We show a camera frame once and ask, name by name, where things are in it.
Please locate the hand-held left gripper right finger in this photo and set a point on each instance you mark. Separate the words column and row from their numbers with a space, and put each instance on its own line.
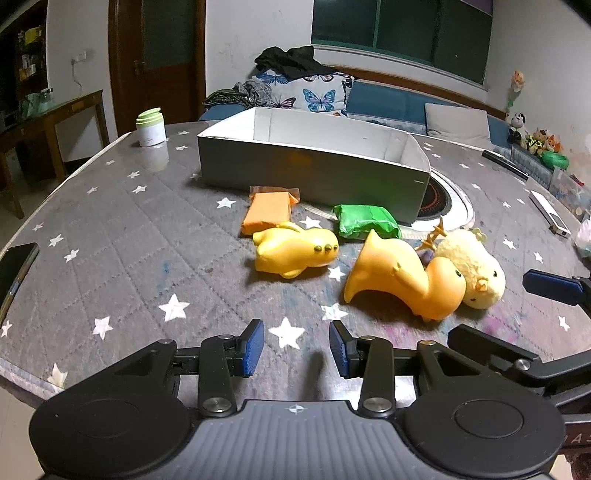
column 339, row 353

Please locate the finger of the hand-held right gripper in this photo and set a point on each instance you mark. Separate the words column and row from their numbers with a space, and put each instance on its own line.
column 551, row 284
column 498, row 353

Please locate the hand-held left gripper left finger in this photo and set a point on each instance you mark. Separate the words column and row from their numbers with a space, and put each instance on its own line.
column 254, row 348

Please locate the yellow plush chick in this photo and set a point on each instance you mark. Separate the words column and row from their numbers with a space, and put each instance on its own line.
column 478, row 267

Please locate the large yellow rubber duck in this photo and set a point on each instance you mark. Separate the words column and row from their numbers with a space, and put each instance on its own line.
column 392, row 272

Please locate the small yellow rubber duck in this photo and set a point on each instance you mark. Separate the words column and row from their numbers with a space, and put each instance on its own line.
column 291, row 251

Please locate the white cardboard box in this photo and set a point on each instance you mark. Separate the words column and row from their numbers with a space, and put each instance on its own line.
column 314, row 175

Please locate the dark shelf with items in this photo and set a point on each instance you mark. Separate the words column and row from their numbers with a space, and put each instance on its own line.
column 27, row 55

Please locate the white rectangular device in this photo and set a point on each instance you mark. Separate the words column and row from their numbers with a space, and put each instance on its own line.
column 549, row 214

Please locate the clear plastic storage box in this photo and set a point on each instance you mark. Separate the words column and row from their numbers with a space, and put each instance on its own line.
column 572, row 189

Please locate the green plastic toy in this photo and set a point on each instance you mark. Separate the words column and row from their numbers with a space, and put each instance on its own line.
column 555, row 159

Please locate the black remote control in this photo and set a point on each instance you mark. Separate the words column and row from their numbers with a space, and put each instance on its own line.
column 505, row 164

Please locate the green packet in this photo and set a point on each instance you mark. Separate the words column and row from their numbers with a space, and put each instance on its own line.
column 364, row 221

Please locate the round black induction cooktop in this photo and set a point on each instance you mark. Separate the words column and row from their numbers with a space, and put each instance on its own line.
column 443, row 203

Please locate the orange packet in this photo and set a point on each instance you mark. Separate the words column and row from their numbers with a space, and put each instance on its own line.
column 268, row 212

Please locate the orange striped plush toys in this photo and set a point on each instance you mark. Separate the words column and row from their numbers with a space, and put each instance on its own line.
column 545, row 141

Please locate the grey star-patterned table cover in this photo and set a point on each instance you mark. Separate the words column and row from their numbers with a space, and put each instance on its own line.
column 138, row 258

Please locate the panda plush toy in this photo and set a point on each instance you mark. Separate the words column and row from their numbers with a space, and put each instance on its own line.
column 517, row 124

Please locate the grey pillow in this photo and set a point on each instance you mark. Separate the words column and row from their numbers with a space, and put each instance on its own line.
column 457, row 122

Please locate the white jar with green lid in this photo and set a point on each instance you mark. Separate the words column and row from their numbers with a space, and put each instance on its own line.
column 151, row 131

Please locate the blue sofa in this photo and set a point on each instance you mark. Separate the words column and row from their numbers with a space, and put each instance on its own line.
column 392, row 104

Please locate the black smartphone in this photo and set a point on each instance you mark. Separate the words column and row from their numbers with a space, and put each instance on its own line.
column 16, row 272

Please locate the striped dark clothing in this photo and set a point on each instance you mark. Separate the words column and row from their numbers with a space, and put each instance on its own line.
column 240, row 94

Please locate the butterfly print pillow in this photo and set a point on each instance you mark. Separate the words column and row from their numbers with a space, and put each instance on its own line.
column 318, row 94

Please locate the black clothing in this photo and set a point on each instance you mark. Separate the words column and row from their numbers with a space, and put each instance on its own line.
column 293, row 62

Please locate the dark window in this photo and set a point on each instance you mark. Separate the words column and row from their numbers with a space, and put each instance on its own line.
column 401, row 27

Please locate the brown wooden door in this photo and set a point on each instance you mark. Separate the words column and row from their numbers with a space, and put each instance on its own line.
column 157, row 60

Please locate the wooden side table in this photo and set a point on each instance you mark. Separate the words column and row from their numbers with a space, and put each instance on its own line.
column 55, row 115

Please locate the wall doll ornament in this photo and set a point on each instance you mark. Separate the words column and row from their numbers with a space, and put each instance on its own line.
column 518, row 85

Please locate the wall socket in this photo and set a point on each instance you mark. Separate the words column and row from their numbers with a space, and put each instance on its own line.
column 79, row 57

